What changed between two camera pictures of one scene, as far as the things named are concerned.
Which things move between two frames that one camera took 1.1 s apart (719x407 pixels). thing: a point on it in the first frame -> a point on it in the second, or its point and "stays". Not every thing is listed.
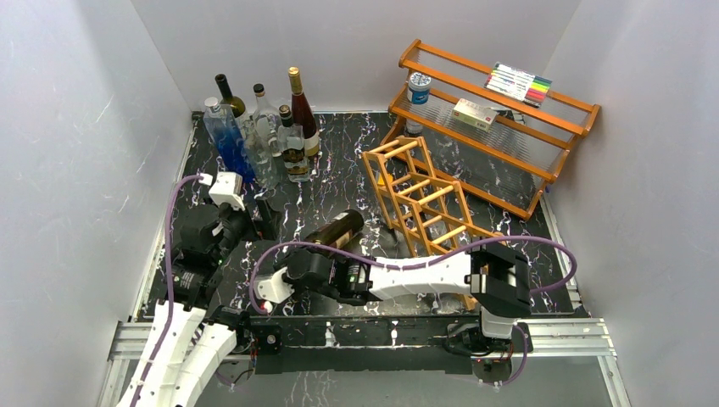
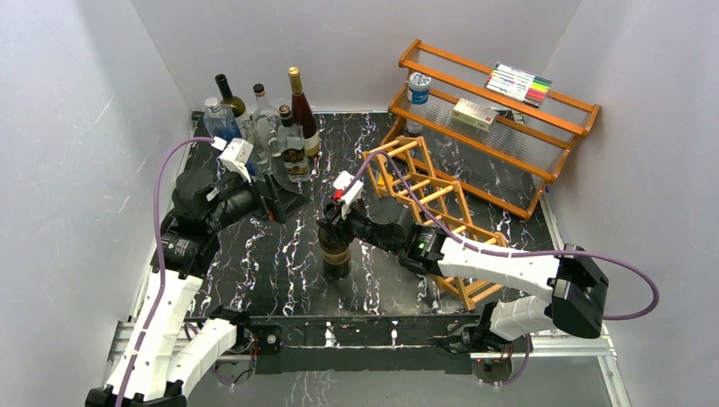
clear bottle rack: [291, 143] stays
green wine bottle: [236, 104] stays
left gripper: [269, 224] -> [281, 205]
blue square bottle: [229, 140] stays
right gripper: [298, 287] -> [336, 219]
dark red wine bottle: [302, 114] stays
